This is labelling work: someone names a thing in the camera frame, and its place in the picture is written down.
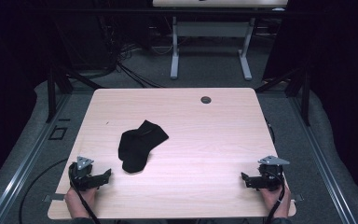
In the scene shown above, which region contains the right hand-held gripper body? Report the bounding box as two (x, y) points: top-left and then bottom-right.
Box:
(254, 155), (291, 192)

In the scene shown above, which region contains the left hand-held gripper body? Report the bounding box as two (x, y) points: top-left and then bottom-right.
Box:
(68, 156), (103, 191)

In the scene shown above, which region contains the black sock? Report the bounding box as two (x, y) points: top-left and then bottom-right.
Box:
(117, 119), (170, 175)

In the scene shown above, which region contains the person's left hand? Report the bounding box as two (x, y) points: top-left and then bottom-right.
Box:
(63, 186), (99, 219)

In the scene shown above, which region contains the person's right hand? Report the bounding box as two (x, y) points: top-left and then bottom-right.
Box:
(259, 184), (293, 219)

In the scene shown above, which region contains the black metal stand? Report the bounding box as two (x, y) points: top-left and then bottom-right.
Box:
(254, 66), (312, 127)
(45, 63), (104, 124)

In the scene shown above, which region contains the white desk with metal legs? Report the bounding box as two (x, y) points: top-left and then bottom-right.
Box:
(151, 0), (289, 81)

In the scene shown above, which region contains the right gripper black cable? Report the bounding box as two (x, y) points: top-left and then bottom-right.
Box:
(265, 174), (287, 224)

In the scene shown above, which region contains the black cable on floor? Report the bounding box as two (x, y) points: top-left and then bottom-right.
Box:
(18, 158), (70, 224)

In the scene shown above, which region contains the aluminium floor rail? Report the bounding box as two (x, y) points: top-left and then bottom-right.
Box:
(0, 92), (73, 224)
(288, 92), (358, 224)

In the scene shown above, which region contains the bundle of cables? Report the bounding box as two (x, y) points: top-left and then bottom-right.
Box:
(103, 17), (172, 90)

